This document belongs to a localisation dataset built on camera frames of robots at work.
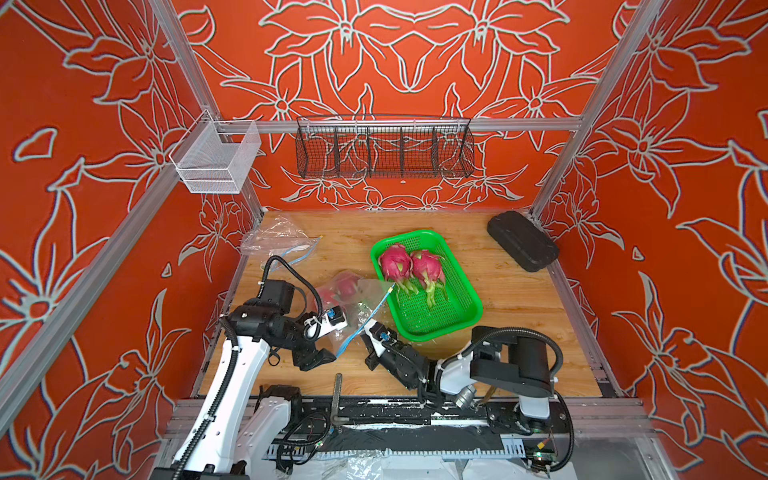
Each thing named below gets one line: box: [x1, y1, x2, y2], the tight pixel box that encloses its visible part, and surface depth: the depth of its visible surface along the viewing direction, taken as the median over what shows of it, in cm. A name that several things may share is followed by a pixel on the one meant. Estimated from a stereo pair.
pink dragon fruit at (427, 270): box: [411, 250, 448, 308], surface depth 94 cm
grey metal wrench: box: [331, 373, 349, 426], surface depth 77 cm
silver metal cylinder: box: [455, 384, 477, 409], surface depth 74 cm
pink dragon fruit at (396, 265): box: [379, 243, 418, 295], surface depth 94 cm
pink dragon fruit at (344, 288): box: [317, 272, 360, 307], surface depth 89 cm
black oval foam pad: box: [487, 210, 559, 273], surface depth 105 cm
